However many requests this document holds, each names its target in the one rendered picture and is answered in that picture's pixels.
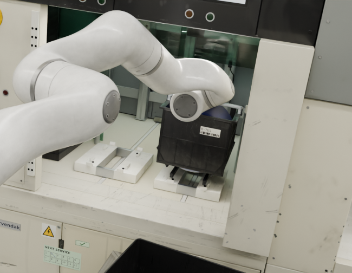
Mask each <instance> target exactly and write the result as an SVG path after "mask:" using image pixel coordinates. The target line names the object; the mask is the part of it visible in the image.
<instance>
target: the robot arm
mask: <svg viewBox="0 0 352 273"><path fill-rule="evenodd" d="M119 65H122V66H123V67H124V68H125V69H127V70H128V71H129V72H130V73H131V74H133V75H134V76H135V77H137V78H138V79H139V80H140V81H142V82H143V83H144V84H145V85H147V86H148V87H150V89H152V90H153V91H155V92H157V93H159V94H164V95H169V94H173V96H172V97H171V100H170V109H171V112H172V114H173V115H174V116H175V117H176V118H177V119H179V120H181V121H184V122H190V121H193V120H195V119H197V118H198V117H199V116H200V115H201V113H203V112H204V111H206V110H208V109H211V108H213V107H216V106H219V105H222V104H224V103H226V102H228V101H230V100H231V99H232V98H233V96H234V85H233V83H232V81H231V79H230V78H229V77H228V75H227V74H226V73H225V72H224V71H223V70H222V69H221V68H220V67H219V66H218V65H216V64H215V63H213V62H211V61H208V60H204V59H200V58H174V57H173V56H172V55H171V54H170V53H169V52H168V51H167V50H166V48H165V47H164V46H163V45H162V44H161V43H160V42H159V41H158V40H157V39H156V38H155V37H154V36H153V35H152V34H151V33H150V32H149V31H148V30H147V29H146V28H145V27H144V26H143V25H142V24H141V23H140V22H139V21H138V20H137V19H136V18H135V17H134V16H132V15H131V14H129V13H127V12H124V11H120V10H113V11H109V12H107V13H105V14H103V15H101V16H100V17H98V18H97V19H96V20H94V21H93V22H92V23H91V24H89V25H88V26H86V27H85V28H83V29H82V30H80V31H78V32H76V33H74V34H72V35H69V36H67V37H64V38H61V39H58V40H54V41H51V42H49V43H46V44H44V45H42V46H40V47H38V48H36V49H34V50H33V51H32V52H30V53H29V54H28V55H27V56H25V57H24V58H23V59H22V60H21V62H20V63H19V64H18V65H17V67H16V69H15V71H14V73H13V76H12V86H13V89H14V92H15V94H16V95H17V97H18V98H19V99H20V100H21V101H22V102H23V103H24V104H22V105H18V106H13V107H8V108H4V109H0V186H1V185H2V184H3V183H4V182H6V181H7V180H8V179H9V178H10V177H12V176H13V175H14V174H15V173H16V172H17V171H18V170H20V169H21V168H22V167H23V166H24V165H26V164H27V163H29V162H31V161H32V160H34V159H36V158H38V157H40V156H42V155H44V154H46V153H49V152H52V151H55V150H59V149H62V148H65V147H69V146H73V145H77V144H80V143H83V142H86V141H88V140H91V139H93V138H95V137H97V136H98V135H100V134H101V133H103V132H104V131H106V130H107V129H108V128H109V127H110V126H111V125H112V124H113V123H114V121H115V120H116V118H117V116H118V113H119V111H120V103H121V100H120V93H119V91H118V88H117V86H116V85H115V83H114V82H113V81H112V80H111V79H110V78H109V77H107V76H106V75H103V74H101V73H100V72H102V71H105V70H108V69H111V68H114V67H117V66H119Z"/></svg>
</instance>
